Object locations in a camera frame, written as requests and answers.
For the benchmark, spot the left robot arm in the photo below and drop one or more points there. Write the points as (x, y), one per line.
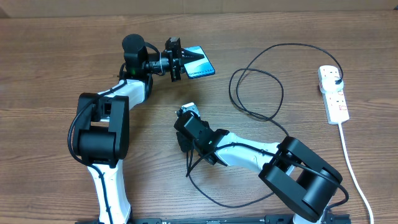
(99, 134)

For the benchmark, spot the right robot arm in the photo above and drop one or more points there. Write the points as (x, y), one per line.
(300, 178)

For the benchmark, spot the white power strip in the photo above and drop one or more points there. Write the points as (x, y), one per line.
(335, 103)

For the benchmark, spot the blue Samsung smartphone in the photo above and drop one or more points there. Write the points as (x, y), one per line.
(199, 68)

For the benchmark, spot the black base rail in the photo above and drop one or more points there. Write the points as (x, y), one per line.
(328, 218)

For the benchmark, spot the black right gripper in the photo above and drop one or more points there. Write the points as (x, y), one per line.
(186, 143)

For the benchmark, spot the white charger plug adapter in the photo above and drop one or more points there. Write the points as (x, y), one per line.
(331, 84)

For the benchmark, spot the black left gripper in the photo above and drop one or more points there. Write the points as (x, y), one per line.
(176, 65)

